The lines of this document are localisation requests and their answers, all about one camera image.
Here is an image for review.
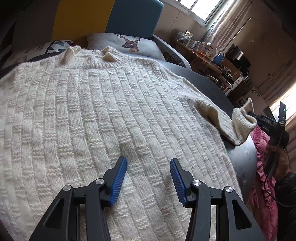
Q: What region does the cluttered wooden side table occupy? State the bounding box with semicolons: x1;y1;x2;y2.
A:
171;31;246;95

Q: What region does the yellow blue grey sofa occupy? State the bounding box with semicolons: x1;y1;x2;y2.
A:
11;0;193;70

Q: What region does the deer print cushion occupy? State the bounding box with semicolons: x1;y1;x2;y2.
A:
86;33;165;61

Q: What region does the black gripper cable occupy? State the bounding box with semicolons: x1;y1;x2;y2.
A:
263;148;296;208

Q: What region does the cream knitted sweater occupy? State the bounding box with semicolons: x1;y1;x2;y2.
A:
1;46;256;240

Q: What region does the geometric pattern cushion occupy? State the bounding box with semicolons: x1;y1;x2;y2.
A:
1;40;74;69

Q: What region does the person right hand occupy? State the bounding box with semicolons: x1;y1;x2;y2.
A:
264;145;290;182

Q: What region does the beige window curtain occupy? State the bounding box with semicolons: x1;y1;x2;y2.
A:
202;1;253;50

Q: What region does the black monitor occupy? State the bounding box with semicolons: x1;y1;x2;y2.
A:
226;44;251;69

